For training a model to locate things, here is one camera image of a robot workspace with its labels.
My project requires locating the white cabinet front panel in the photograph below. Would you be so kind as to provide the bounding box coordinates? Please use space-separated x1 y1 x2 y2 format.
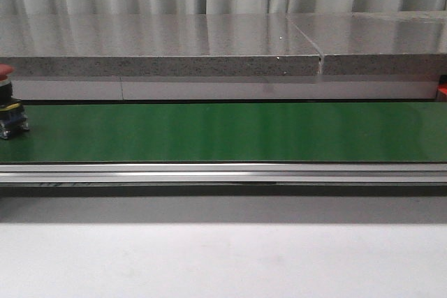
12 77 438 101

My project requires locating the green conveyor belt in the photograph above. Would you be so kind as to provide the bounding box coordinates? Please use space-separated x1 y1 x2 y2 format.
1 102 446 163

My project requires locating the grey stone countertop slab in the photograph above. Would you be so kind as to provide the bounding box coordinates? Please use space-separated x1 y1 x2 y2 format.
1 14 319 78

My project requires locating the grey stone slab right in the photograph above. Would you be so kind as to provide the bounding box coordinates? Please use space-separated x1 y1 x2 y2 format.
287 11 446 80

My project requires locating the red object at right edge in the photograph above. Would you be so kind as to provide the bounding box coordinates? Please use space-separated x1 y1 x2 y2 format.
436 83 447 103

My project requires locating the aluminium conveyor side rail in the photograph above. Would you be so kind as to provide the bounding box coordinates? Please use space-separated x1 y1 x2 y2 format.
1 163 446 186

